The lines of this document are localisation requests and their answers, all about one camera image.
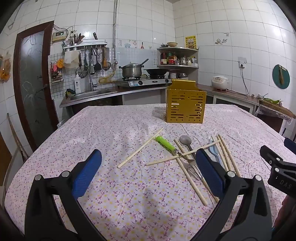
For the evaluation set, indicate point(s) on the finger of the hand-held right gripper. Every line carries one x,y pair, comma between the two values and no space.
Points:
269,154
291,143

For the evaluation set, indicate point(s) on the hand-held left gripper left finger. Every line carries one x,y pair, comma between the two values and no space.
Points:
86,172

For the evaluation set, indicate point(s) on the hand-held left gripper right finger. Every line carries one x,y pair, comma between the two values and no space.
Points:
210,172

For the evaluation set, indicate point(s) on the grey metal spoon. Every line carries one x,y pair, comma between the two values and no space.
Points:
185,139

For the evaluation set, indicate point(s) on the yellow perforated utensil holder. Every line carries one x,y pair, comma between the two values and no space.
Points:
185,104

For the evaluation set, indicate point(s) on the person's right hand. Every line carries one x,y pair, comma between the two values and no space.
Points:
288,213

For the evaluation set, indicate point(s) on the plastic covered side table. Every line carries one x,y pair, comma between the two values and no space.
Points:
272,115

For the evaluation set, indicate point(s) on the wooden chopping board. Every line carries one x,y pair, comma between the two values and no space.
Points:
277,107

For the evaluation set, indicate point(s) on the green chili peppers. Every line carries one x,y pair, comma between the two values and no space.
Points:
272,100

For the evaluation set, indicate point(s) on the floral tablecloth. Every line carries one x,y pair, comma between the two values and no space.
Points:
115,129

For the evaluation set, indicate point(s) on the small white cup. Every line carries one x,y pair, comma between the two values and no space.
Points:
261,96

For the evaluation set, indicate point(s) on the round green cutting board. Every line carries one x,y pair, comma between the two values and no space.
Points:
276,76

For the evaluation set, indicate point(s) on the steel sink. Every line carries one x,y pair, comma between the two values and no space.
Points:
92,94

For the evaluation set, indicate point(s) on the leaning wooden sticks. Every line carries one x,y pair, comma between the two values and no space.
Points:
16,136

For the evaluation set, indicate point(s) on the dark dish cloth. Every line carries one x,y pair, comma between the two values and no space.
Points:
70,92

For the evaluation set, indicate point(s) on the white rice cooker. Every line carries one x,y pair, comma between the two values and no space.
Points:
219,83

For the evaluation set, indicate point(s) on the white soap bottle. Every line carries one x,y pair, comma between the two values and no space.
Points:
77,84

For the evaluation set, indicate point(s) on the steel faucet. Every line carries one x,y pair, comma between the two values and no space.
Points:
91,81

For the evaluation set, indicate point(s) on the kitchen counter cabinet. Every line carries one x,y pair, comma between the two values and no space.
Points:
138,96

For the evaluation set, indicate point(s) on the stack of dishes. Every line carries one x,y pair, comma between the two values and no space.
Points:
177,75

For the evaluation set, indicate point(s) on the steel gas stove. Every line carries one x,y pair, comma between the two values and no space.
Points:
143,83

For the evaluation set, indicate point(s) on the brown framed glass door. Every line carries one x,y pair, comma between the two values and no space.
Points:
32,81

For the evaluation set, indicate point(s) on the black hanging spatula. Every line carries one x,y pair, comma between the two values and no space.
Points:
97,66

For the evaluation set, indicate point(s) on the steel corner shelf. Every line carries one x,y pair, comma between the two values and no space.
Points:
185,67

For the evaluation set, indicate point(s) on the steel pot with lid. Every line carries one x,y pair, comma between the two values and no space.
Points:
131,70

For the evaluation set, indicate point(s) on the white plastic bag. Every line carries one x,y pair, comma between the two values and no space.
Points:
70,59

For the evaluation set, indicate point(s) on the small steel kettle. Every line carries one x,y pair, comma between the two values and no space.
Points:
183,61

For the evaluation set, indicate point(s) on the black wok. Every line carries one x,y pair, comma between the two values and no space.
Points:
156,71

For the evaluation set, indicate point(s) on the red label sauce bottle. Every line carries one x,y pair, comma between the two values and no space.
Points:
171,60

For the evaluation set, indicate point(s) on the dark red sauce bottle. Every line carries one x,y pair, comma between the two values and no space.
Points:
163,59

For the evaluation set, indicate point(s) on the orange hanging bag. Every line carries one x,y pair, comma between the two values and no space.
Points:
4,69

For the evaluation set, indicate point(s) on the beige bowl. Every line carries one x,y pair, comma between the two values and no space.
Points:
172,44

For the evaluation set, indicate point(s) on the white wall socket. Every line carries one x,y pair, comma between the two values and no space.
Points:
242,62

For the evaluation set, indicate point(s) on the steel wall utensil rack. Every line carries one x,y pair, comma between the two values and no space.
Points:
85,45

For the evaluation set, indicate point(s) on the yellow wall poster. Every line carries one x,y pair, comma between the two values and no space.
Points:
190,42

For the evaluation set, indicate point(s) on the beige wall control box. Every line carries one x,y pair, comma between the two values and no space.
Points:
59,36

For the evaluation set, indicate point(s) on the steel wall pipe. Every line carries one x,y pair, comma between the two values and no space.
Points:
115,27

